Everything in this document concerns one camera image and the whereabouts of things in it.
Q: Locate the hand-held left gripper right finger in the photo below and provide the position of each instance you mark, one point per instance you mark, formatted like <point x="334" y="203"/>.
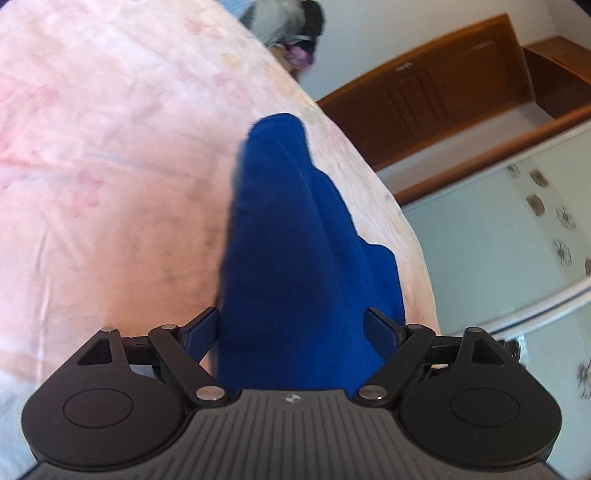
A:
<point x="381" y="330"/>

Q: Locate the wooden door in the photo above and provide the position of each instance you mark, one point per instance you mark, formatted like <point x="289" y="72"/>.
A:
<point x="438" y="87"/>

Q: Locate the floral glass wardrobe door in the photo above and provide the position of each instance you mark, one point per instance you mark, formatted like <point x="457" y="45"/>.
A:
<point x="485" y="249"/>

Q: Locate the wooden door frame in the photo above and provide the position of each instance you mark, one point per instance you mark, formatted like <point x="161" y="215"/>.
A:
<point x="508" y="147"/>

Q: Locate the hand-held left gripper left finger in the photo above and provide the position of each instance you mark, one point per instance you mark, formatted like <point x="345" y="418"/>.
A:
<point x="203" y="330"/>

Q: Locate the blue rhinestone sweater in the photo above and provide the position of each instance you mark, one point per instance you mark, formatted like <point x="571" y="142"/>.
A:
<point x="286" y="254"/>

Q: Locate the grey cloth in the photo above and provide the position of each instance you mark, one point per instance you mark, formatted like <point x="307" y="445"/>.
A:
<point x="272" y="21"/>

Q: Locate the pink floral blanket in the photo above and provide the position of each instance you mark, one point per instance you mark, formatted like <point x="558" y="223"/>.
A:
<point x="115" y="184"/>

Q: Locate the light blue quilt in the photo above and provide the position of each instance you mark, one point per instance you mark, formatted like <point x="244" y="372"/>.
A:
<point x="233" y="5"/>

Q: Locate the black bag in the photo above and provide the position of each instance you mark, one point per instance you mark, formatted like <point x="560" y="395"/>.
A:
<point x="311" y="23"/>

